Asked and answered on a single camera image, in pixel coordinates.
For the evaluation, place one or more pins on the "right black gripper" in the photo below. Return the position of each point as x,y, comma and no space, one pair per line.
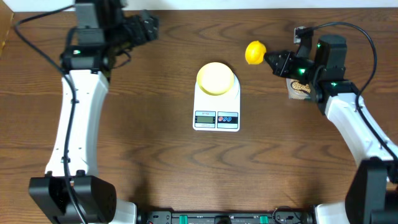
285,54

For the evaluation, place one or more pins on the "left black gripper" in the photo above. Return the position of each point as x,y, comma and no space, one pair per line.
150,34

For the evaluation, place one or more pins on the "yellow measuring scoop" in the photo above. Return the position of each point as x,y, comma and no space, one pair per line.
255,53

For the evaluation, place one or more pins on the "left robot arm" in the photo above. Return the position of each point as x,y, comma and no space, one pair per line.
70,190

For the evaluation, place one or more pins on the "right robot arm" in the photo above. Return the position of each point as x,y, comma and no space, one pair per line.
367,200

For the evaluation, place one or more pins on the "pale yellow plastic bowl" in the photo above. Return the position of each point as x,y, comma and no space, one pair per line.
215,78

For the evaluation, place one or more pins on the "white digital kitchen scale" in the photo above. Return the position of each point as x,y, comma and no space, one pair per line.
217,113

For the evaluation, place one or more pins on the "soybeans pile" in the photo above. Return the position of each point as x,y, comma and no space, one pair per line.
296,86

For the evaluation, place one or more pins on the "clear plastic container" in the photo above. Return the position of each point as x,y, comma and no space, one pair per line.
294,94

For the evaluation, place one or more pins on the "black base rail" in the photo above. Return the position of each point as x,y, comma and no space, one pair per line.
280,216

